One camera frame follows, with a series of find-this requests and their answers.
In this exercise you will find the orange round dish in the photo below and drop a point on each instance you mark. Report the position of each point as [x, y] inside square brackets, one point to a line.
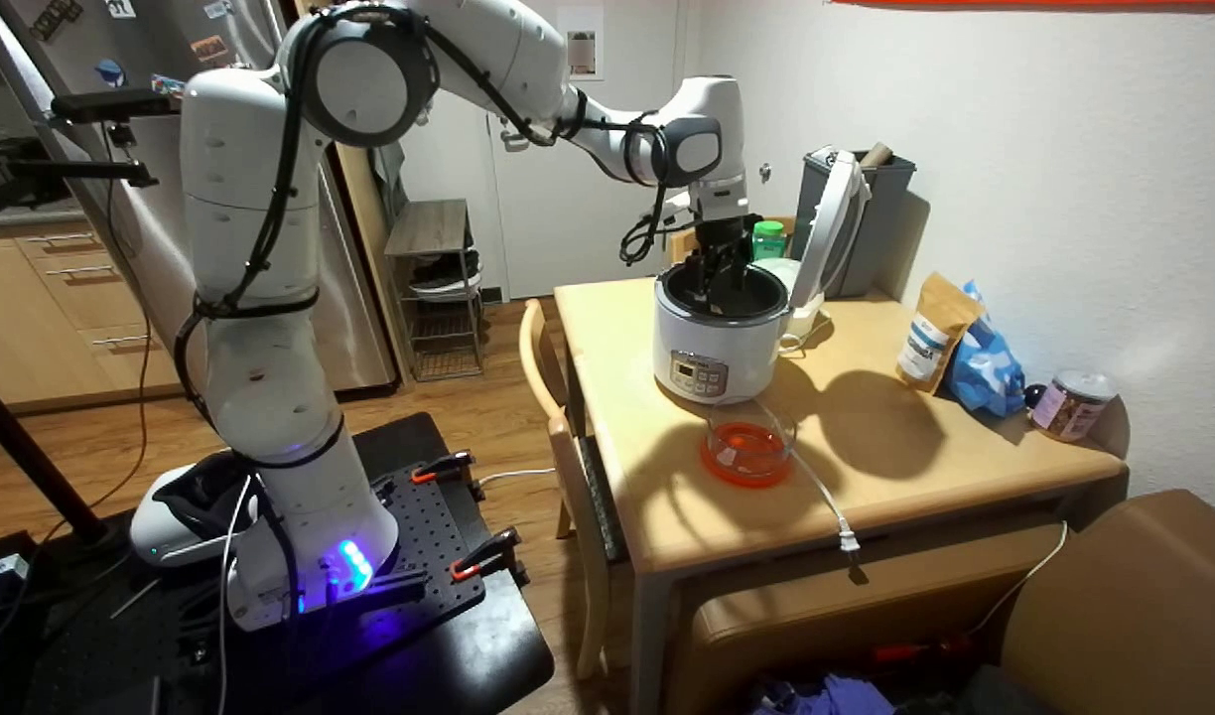
[743, 454]

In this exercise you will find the brown paper bag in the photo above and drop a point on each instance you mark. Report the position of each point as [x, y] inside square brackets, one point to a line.
[929, 330]

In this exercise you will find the white rice cooker with lid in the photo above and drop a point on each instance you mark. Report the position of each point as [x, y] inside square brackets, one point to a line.
[720, 350]

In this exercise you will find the wooden cabinet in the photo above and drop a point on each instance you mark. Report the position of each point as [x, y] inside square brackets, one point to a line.
[64, 319]

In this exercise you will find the stainless steel refrigerator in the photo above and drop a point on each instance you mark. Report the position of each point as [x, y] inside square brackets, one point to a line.
[355, 303]

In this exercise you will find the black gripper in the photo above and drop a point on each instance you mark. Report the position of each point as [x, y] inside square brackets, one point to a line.
[727, 246]

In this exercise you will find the white and black floor device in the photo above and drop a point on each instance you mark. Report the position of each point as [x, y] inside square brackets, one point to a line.
[171, 518]

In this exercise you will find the round metal wall knob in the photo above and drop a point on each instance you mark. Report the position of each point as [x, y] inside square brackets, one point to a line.
[763, 172]

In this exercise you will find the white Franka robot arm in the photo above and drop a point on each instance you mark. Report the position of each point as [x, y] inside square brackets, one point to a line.
[253, 199]

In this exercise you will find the light wooden table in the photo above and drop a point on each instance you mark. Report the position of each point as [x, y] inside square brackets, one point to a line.
[927, 462]

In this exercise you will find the small wall photo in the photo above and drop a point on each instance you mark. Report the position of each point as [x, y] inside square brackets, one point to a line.
[581, 54]

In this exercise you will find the small wooden shelf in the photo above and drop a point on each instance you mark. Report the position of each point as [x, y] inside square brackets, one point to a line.
[436, 265]

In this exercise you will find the black tripod camera stand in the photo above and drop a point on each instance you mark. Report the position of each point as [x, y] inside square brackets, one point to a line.
[25, 172]

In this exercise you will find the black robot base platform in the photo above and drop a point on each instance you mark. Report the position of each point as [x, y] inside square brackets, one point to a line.
[411, 648]

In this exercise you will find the purple cloth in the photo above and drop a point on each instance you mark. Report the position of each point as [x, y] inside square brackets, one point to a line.
[830, 695]

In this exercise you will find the blue plastic bag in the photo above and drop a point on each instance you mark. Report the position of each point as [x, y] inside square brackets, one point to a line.
[989, 379]

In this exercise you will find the wooden slat-back chair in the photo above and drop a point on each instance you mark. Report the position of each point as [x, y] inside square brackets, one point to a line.
[552, 409]

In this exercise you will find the pink round tub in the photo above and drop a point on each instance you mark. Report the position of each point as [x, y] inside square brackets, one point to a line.
[1075, 401]

